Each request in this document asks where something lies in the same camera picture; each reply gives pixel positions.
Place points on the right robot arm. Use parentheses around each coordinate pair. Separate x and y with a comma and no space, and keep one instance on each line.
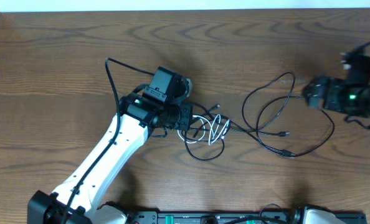
(349,96)

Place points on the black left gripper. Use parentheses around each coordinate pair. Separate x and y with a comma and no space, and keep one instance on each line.
(187,113)

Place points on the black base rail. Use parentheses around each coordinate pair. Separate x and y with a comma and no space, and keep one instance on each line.
(271,213)

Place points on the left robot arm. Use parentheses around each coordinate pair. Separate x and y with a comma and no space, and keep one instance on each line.
(160,104)

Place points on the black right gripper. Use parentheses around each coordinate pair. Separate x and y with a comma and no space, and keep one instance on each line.
(329,84)

